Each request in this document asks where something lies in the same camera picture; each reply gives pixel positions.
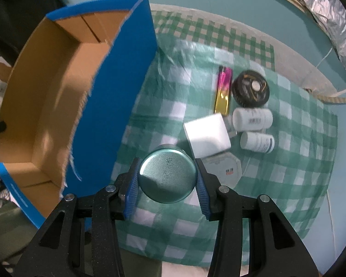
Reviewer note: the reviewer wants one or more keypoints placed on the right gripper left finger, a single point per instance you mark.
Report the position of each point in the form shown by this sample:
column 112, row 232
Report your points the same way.
column 57, row 249

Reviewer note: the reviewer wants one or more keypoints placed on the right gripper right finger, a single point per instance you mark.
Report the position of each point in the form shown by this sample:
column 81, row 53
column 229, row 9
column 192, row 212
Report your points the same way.
column 275, row 248

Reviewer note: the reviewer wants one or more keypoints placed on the green metal tin can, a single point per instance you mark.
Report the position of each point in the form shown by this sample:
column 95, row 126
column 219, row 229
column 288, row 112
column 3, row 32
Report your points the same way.
column 167, row 175

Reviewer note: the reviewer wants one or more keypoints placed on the white square charger block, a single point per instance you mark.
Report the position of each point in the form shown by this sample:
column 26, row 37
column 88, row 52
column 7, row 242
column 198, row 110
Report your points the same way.
column 207, row 136

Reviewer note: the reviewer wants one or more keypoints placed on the white pill bottle with barcode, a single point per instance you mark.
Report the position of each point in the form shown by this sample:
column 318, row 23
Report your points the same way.
column 252, row 119

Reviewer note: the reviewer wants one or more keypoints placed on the blue cardboard box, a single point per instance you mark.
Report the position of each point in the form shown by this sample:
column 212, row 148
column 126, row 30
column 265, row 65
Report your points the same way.
column 69, row 99

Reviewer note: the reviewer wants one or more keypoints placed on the white pill bottle blue label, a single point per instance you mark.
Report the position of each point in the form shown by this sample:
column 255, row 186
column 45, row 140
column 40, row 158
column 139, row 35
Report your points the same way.
column 257, row 142

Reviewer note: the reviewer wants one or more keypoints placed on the pink gold lighter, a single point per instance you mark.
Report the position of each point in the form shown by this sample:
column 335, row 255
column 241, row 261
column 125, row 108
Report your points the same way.
column 223, row 91

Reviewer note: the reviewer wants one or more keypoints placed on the black round cooling fan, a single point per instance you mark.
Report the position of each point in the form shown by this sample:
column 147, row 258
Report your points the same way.
column 250, row 89

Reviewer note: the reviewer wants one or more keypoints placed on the green checkered tablecloth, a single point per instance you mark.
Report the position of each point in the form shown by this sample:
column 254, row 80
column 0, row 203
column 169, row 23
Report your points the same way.
column 180, row 87

